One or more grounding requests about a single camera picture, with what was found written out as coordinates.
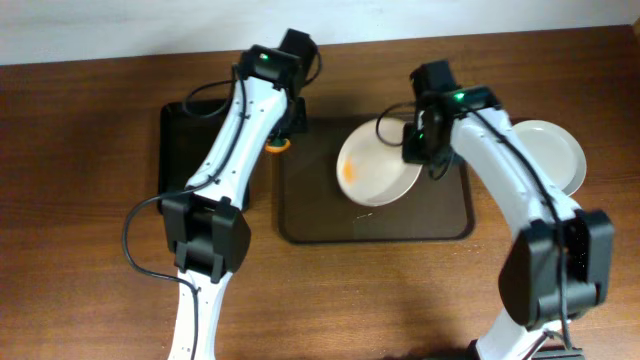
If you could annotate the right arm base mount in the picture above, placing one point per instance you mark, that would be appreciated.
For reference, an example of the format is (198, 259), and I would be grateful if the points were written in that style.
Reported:
(544, 354)

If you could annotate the green and orange sponge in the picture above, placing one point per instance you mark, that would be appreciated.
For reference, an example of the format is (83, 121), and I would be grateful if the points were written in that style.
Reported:
(277, 145)

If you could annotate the white plate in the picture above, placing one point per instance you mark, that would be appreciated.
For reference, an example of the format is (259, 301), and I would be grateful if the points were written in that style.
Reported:
(371, 173)

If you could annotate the black rectangular sponge tray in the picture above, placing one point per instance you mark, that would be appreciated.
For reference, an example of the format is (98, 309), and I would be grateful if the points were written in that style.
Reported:
(185, 142)

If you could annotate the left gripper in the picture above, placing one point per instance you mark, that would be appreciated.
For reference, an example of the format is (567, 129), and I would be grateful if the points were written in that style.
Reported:
(293, 122)

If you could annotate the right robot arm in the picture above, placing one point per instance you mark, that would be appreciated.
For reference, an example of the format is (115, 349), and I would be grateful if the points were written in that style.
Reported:
(559, 264)

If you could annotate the dark brown serving tray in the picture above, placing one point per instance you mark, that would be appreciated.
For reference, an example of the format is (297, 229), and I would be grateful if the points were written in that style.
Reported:
(313, 209)

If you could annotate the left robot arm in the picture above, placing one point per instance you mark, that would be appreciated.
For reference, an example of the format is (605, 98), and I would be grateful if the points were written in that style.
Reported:
(205, 227)

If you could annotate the pale green top plate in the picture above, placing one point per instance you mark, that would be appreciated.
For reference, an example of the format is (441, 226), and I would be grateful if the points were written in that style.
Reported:
(556, 151)

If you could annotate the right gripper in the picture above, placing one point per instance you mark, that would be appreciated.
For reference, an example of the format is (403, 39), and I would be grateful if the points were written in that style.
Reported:
(413, 145)

